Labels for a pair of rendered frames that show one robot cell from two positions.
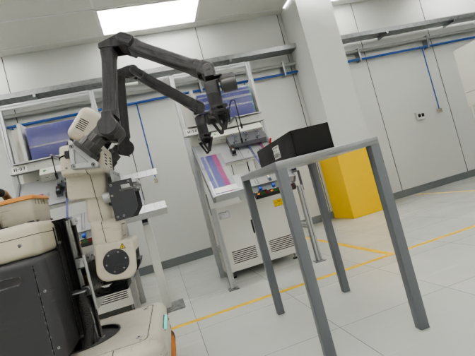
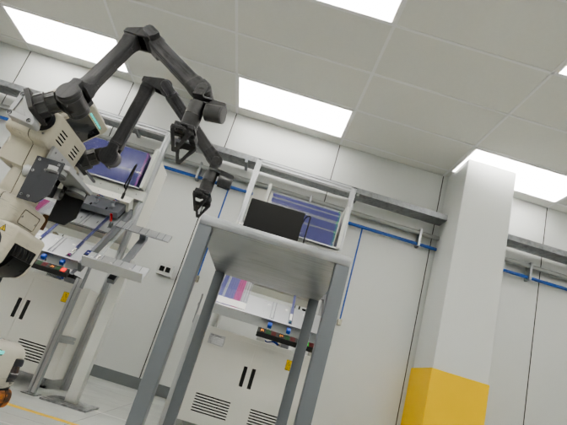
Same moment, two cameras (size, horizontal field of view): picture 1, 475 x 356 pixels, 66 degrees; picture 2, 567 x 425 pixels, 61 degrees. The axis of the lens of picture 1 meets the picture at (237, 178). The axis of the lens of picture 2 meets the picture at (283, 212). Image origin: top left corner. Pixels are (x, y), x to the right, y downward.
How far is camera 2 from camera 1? 0.76 m
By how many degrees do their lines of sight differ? 22
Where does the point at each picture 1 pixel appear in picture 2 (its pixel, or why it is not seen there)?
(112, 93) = (99, 70)
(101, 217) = (11, 190)
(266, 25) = (424, 181)
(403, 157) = not seen: outside the picture
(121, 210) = (30, 189)
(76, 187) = (12, 147)
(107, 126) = (67, 91)
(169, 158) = not seen: hidden behind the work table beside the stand
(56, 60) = not seen: hidden behind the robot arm
